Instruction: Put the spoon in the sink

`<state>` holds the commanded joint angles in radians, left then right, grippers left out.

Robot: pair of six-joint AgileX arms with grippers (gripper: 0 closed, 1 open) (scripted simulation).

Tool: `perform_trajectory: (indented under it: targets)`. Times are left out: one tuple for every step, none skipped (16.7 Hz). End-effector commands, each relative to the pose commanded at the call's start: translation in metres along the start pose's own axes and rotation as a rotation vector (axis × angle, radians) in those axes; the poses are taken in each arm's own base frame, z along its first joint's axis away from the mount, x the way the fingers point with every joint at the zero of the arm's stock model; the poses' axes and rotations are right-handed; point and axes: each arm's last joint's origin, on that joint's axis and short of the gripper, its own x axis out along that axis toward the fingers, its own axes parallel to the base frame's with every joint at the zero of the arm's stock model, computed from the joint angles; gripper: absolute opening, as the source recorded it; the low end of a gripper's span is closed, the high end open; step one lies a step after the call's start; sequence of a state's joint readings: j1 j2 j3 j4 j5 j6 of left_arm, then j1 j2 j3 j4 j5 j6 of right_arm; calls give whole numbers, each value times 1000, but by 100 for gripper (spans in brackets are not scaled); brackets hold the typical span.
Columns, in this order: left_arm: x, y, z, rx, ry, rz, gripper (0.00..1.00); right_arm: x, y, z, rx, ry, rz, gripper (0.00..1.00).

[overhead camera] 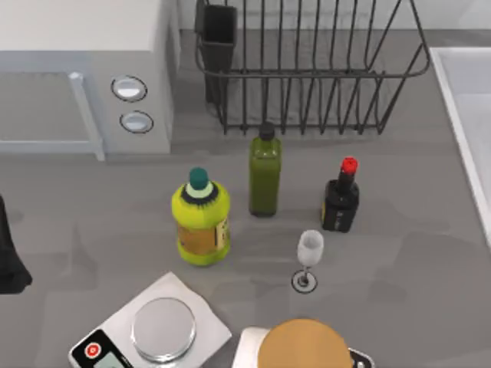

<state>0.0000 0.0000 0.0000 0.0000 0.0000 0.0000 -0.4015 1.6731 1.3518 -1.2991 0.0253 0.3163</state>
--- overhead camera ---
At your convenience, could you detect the dark green bottle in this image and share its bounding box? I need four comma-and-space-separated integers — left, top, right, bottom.
248, 122, 282, 219

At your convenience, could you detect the yellow-green bottle with teal cap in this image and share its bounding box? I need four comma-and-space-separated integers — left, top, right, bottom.
170, 166, 232, 268

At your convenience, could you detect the clear wine glass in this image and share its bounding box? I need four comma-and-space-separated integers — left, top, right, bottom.
291, 229, 325, 295

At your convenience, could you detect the black bottle with red cap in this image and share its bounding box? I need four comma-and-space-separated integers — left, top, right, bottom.
321, 156, 361, 234

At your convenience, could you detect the microwave knob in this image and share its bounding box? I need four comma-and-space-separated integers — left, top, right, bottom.
110, 74, 149, 104
119, 110, 155, 135

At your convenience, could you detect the black cutlery holder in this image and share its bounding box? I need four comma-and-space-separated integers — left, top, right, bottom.
194, 3, 238, 104

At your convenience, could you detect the kitchen scale with wooden plate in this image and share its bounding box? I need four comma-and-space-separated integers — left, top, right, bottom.
231, 317, 374, 368

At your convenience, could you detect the white kitchen scale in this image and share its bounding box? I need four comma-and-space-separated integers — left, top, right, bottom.
68, 271, 233, 368

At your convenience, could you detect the pale microwave oven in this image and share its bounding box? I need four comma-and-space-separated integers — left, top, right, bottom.
0, 0, 181, 162

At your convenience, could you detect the dark wire dish rack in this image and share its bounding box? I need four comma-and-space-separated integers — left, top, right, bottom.
194, 0, 431, 136

